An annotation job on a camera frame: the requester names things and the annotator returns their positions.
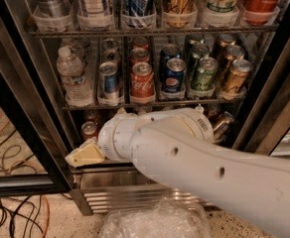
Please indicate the red Coca-Cola can front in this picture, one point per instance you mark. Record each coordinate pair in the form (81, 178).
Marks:
(142, 80)

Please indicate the red Coca-Cola can top shelf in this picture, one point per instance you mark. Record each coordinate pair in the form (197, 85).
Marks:
(259, 12)

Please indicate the blue Pepsi can front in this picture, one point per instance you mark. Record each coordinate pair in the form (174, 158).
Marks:
(173, 75)

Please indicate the red can second row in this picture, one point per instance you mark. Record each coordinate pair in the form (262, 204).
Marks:
(139, 55)

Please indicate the red can bottom shelf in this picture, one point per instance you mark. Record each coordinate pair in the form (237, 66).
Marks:
(89, 130)

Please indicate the brown tea bottle bottom shelf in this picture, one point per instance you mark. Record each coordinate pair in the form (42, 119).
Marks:
(200, 109)

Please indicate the gold can lying bottom shelf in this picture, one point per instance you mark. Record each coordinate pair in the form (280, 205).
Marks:
(221, 124)

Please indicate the stainless steel fridge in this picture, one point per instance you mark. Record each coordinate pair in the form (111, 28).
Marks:
(32, 99)

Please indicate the glass fridge door left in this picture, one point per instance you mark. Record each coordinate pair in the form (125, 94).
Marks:
(26, 159)

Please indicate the green can second row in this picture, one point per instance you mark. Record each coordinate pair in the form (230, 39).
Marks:
(197, 52)

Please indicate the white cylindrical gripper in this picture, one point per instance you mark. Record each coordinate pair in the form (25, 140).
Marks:
(107, 140)

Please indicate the gold can second row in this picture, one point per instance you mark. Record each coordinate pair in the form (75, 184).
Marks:
(229, 55)

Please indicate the gold can top shelf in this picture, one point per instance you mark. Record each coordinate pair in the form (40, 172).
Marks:
(178, 13)

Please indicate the gold soda can front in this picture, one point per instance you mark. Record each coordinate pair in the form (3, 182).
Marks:
(236, 76)

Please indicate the blue Pepsi can second row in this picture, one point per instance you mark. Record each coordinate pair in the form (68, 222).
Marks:
(168, 52)

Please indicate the green soda can front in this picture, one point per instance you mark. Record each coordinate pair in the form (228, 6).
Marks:
(204, 74)

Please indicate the clear plastic bag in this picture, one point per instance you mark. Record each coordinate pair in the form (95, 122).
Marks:
(166, 219)

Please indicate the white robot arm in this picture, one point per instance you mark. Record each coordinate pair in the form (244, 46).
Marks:
(175, 148)

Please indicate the blue silver soda can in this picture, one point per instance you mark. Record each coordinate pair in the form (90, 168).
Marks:
(109, 80)

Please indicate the clear plastic water bottle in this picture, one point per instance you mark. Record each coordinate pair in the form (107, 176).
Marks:
(74, 79)

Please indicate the white can top shelf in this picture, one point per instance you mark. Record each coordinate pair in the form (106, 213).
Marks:
(97, 13)

